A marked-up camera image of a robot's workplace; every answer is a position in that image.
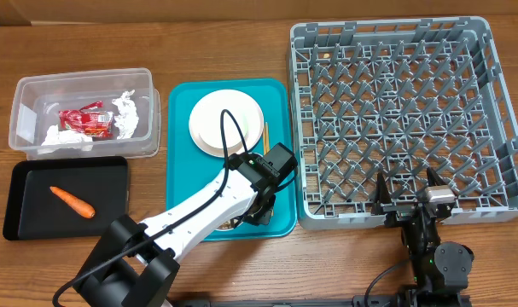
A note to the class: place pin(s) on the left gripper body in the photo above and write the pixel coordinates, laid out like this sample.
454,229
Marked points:
258,216

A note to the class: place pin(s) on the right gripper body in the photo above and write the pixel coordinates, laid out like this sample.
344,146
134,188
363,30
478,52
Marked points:
398,214

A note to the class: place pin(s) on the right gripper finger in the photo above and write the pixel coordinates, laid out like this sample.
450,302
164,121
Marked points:
382,195
434,179

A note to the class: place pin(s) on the small white bowl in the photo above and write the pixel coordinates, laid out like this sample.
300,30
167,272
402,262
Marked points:
229,225

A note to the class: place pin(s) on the white paper napkin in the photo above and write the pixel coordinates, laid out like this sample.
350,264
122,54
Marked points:
127,119

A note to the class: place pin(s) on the orange carrot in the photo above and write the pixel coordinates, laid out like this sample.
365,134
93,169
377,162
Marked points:
83,208

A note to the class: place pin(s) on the red snack wrapper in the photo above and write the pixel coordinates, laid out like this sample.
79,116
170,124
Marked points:
92,120

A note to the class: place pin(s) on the white tissue paper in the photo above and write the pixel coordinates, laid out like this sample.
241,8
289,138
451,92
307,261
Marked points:
55,136

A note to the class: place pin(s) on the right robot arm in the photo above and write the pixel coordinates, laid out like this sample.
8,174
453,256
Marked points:
441,269

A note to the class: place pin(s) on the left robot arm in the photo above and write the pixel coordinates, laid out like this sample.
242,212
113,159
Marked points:
135,264

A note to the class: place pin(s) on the grey plastic dishwasher rack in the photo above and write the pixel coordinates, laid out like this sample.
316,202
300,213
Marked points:
398,96

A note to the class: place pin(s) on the clear plastic waste bin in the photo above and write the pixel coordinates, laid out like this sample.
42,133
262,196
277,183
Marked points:
39,99

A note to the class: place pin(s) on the left wooden chopstick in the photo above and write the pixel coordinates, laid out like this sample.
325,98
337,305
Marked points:
265,140

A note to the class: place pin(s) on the teal plastic serving tray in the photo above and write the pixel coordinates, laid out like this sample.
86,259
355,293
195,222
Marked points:
189,169

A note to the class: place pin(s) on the large white plate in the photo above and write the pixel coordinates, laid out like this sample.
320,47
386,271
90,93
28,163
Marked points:
204,120

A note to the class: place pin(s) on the black plastic tray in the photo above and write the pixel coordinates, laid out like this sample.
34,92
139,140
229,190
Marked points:
35,213

